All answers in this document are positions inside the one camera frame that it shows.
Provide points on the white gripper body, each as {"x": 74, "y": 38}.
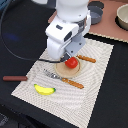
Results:
{"x": 65, "y": 38}

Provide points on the red toy tomato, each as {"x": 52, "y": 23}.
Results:
{"x": 72, "y": 62}

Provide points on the yellow toy banana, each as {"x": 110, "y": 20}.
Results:
{"x": 43, "y": 90}

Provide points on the brown toy sausage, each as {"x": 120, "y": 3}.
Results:
{"x": 15, "y": 78}

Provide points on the grey frying pan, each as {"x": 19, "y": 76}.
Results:
{"x": 96, "y": 11}

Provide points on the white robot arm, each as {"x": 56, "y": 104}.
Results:
{"x": 71, "y": 10}

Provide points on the tan round plate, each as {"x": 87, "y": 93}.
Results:
{"x": 64, "y": 71}

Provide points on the beige woven placemat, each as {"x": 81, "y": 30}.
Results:
{"x": 67, "y": 102}

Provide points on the beige bowl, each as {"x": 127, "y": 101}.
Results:
{"x": 122, "y": 14}

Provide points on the knife with orange handle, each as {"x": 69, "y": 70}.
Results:
{"x": 86, "y": 58}

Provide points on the fork with orange handle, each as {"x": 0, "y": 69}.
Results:
{"x": 66, "y": 80}

